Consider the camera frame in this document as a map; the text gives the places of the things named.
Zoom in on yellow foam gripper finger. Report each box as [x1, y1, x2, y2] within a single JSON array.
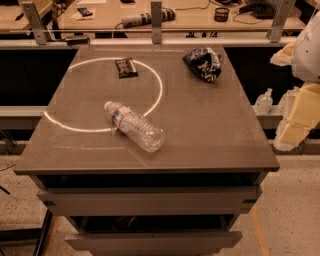
[[270, 41, 296, 66], [273, 82, 320, 151]]

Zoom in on clear plastic water bottle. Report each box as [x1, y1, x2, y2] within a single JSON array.
[[104, 101, 165, 153]]

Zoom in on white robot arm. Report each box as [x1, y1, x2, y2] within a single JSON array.
[[270, 12, 320, 151]]

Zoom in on right clear sanitizer bottle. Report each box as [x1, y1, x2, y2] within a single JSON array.
[[278, 86, 298, 114]]

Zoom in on clear sanitizer bottle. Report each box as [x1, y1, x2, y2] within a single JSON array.
[[253, 88, 273, 115], [278, 86, 298, 114]]

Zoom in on left clear sanitizer bottle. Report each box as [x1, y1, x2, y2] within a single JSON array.
[[253, 88, 273, 115]]

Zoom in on black keyboard on desk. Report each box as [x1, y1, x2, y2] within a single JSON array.
[[239, 0, 276, 19]]

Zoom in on black mesh pen cup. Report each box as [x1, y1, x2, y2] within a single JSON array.
[[214, 7, 230, 22]]

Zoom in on crumpled blue chip bag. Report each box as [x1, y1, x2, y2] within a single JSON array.
[[183, 47, 221, 83]]

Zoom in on upper grey drawer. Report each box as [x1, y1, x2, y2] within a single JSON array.
[[38, 186, 262, 216]]

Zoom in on grey drawer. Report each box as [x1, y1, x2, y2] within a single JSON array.
[[65, 231, 242, 256], [38, 186, 262, 216]]

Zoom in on black snack bar wrapper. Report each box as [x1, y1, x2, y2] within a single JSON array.
[[115, 58, 138, 78]]

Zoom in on grey drawer cabinet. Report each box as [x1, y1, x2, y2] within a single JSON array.
[[13, 44, 281, 256]]

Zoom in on lower grey drawer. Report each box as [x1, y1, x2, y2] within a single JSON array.
[[65, 231, 242, 256]]

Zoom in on black phone on desk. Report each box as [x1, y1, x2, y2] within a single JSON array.
[[78, 8, 93, 17]]

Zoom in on white tape circle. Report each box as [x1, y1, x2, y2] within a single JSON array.
[[43, 57, 163, 133]]

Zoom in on right metal bracket post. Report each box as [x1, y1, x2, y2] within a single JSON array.
[[267, 0, 296, 43]]

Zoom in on metal bracket post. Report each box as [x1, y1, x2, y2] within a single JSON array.
[[267, 0, 296, 43], [21, 1, 48, 45], [151, 0, 162, 44]]

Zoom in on middle metal bracket post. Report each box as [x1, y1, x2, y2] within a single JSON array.
[[151, 0, 162, 44]]

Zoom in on left metal bracket post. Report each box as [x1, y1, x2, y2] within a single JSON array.
[[21, 1, 48, 45]]

